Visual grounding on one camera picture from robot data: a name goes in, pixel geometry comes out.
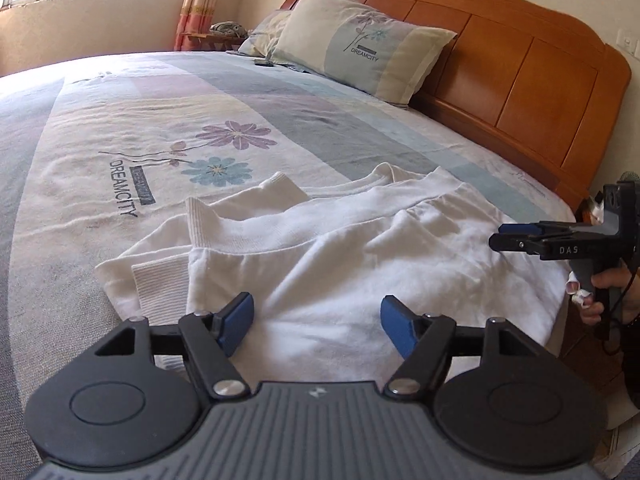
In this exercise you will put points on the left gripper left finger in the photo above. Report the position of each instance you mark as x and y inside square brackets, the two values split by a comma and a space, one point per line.
[210, 340]

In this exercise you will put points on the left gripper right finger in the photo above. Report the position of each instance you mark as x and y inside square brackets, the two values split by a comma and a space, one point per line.
[424, 343]

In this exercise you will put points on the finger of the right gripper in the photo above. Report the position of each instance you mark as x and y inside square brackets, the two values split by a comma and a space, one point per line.
[530, 229]
[529, 243]

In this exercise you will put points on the white printed sweatshirt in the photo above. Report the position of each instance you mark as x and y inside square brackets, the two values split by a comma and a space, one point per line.
[319, 262]

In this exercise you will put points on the wooden headboard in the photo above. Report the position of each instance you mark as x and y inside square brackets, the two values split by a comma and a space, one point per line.
[535, 86]

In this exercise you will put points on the patchwork pastel bed sheet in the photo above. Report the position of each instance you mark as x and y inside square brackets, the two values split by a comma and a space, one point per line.
[96, 153]

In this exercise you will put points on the front pastel pillow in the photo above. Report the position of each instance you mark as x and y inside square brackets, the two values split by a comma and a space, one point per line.
[361, 47]

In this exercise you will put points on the pastel pillow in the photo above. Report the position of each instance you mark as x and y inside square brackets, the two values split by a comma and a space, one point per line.
[262, 40]
[361, 47]

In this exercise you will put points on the wooden bedside table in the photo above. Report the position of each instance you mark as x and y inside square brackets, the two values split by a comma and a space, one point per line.
[210, 41]

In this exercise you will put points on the rear pastel pillow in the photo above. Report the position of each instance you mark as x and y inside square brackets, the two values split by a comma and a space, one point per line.
[262, 40]

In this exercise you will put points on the white wall socket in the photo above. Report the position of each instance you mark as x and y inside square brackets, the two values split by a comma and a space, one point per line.
[628, 42]

